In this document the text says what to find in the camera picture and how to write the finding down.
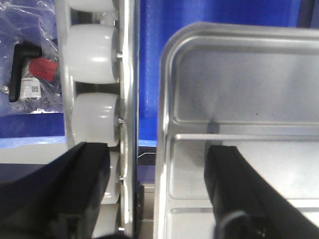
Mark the white roller track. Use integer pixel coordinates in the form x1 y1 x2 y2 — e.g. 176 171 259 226
55 0 140 239

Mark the black handle in plastic bag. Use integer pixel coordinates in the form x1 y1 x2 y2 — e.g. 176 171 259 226
0 0 63 117

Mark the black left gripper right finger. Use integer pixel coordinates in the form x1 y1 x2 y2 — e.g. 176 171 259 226
204 145 319 239

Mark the blue plastic bin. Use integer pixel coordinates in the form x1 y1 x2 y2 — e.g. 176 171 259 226
136 0 319 147

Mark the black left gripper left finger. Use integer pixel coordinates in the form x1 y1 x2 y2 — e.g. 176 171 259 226
0 142 110 239

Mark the silver metal tray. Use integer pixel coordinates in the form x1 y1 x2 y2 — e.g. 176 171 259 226
153 22 319 239

